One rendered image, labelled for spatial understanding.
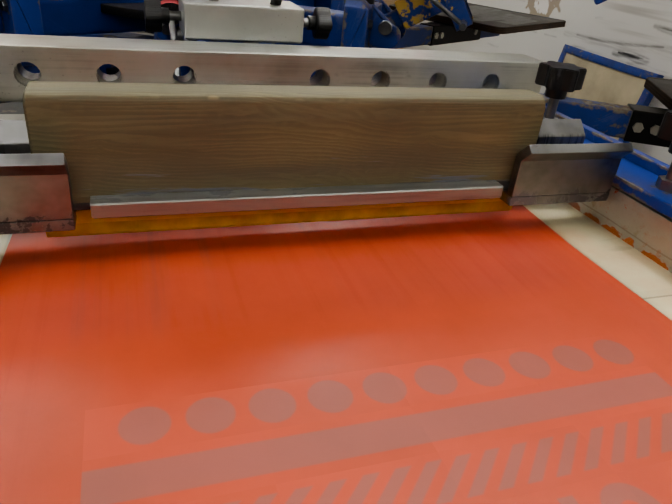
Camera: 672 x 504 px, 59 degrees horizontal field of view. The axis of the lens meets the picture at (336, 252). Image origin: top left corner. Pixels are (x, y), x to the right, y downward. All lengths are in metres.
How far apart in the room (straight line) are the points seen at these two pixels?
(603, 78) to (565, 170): 2.58
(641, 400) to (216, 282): 0.25
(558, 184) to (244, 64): 0.32
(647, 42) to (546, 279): 2.59
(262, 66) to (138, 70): 0.12
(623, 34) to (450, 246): 2.69
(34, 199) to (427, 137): 0.26
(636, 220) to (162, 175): 0.36
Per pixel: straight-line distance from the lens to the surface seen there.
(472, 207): 0.50
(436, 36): 1.84
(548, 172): 0.50
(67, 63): 0.61
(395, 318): 0.36
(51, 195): 0.39
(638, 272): 0.49
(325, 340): 0.34
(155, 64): 0.61
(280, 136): 0.40
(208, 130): 0.39
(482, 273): 0.43
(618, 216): 0.54
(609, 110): 1.16
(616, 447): 0.33
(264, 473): 0.27
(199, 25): 0.66
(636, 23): 3.06
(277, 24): 0.67
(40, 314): 0.37
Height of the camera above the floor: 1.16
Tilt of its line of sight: 29 degrees down
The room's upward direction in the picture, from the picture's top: 6 degrees clockwise
